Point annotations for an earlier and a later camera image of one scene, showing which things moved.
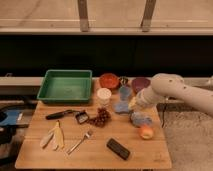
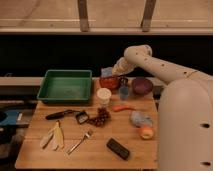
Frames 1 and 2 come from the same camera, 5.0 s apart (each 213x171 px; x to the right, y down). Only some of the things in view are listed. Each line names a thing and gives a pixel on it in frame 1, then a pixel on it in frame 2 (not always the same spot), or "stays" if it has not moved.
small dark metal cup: (123, 80) stays
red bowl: (108, 80) stays
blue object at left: (11, 117) stays
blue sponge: (121, 107) to (106, 72)
